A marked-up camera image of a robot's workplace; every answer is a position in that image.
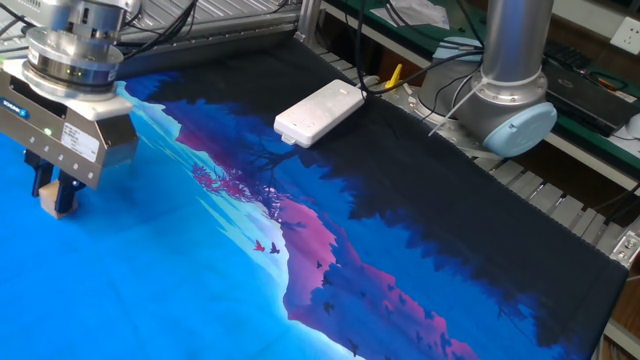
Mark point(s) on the small wooden cube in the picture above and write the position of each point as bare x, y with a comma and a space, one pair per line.
46, 197

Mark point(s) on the white computer mouse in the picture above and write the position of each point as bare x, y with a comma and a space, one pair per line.
634, 126

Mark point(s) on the aluminium frame rail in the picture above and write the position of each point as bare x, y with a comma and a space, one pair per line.
210, 42

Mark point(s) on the white power strip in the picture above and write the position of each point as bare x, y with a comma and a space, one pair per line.
320, 112

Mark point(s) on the black laptop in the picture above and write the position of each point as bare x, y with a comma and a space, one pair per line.
590, 100

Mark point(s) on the silver corner bracket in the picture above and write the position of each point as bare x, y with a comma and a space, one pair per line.
627, 247

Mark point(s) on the white wall outlet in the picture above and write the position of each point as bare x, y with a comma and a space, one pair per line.
627, 35

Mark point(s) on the silver metal gripper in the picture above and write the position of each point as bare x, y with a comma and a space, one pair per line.
60, 140

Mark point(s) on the yellow plastic clip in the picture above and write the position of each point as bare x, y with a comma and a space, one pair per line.
395, 77

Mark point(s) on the white zip tie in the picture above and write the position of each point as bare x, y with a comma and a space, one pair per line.
460, 107

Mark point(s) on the white paper sheet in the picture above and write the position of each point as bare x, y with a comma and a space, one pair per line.
415, 12

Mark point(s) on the green topped desk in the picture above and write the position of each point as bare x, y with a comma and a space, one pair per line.
410, 39

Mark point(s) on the mountain landscape printed cloth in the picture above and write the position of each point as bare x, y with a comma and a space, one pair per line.
150, 275

